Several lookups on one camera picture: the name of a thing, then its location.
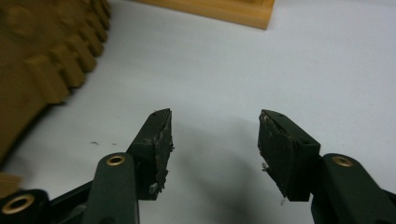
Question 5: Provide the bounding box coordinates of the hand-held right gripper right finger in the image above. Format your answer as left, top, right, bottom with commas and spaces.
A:
257, 108, 321, 203

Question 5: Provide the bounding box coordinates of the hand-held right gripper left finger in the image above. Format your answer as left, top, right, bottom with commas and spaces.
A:
126, 108, 175, 202

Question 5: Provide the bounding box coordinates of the tan suede boot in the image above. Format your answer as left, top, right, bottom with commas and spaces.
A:
0, 0, 111, 199

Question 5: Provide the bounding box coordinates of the wooden shoe rack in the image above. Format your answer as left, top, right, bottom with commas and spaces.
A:
134, 0, 276, 31

